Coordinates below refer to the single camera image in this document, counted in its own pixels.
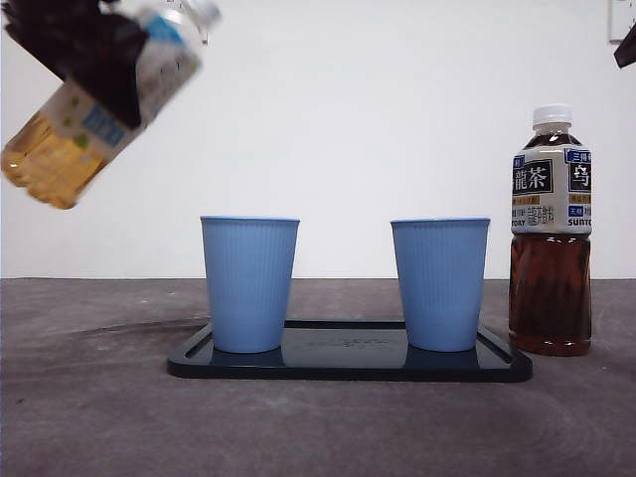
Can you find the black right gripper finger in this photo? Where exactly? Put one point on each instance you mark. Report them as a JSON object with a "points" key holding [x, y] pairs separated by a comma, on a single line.
{"points": [[627, 53]]}

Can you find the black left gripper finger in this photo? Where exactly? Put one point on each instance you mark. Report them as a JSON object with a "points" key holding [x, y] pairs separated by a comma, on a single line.
{"points": [[116, 69]]}

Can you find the jasmine tea plastic bottle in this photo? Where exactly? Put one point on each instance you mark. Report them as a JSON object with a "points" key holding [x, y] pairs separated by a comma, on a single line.
{"points": [[59, 164]]}

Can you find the dark oolong tea plastic bottle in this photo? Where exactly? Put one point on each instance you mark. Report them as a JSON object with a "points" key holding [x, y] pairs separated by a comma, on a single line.
{"points": [[549, 298]]}

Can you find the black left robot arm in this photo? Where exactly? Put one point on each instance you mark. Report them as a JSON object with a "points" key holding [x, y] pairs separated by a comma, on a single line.
{"points": [[45, 30]]}

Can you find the blue ribbed cup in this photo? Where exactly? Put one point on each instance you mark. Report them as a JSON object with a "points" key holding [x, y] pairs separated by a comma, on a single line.
{"points": [[248, 288], [439, 288]]}

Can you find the dark blue flat tray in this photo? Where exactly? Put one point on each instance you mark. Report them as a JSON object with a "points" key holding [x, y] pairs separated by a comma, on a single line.
{"points": [[343, 368]]}

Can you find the white wall socket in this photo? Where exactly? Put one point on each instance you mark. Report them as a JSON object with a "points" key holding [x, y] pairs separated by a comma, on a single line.
{"points": [[625, 17]]}

